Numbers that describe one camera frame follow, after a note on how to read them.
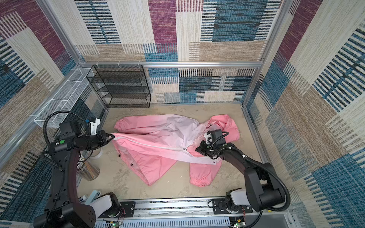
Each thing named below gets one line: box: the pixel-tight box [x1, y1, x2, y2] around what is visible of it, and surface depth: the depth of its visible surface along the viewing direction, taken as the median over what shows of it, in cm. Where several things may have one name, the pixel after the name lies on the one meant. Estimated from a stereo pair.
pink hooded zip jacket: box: [111, 114, 241, 187], surface depth 89 cm
